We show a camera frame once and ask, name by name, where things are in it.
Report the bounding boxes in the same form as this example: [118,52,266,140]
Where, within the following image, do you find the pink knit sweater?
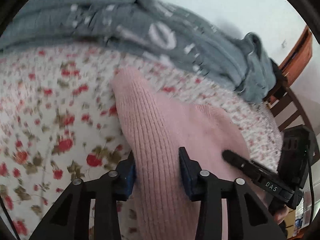
[110,66,266,240]

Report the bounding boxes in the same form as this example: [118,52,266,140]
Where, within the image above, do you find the grey knitted garment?
[0,0,278,103]

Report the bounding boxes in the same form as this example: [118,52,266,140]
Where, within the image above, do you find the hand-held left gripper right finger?
[178,147,288,240]

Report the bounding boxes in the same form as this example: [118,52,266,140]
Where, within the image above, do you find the black cable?
[305,130,316,228]

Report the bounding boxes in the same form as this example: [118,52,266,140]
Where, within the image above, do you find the wooden chair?
[264,60,315,135]

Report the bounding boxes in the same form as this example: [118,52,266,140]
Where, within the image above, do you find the orange wooden door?
[278,24,313,81]

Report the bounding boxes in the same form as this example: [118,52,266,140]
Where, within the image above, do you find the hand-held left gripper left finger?
[29,152,137,240]

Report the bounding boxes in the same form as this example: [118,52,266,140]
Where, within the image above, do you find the floral bed sheet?
[0,43,284,240]

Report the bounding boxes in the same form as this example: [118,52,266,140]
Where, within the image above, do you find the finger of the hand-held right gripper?
[222,149,272,182]

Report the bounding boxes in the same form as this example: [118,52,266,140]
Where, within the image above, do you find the person's right hand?
[273,204,288,230]

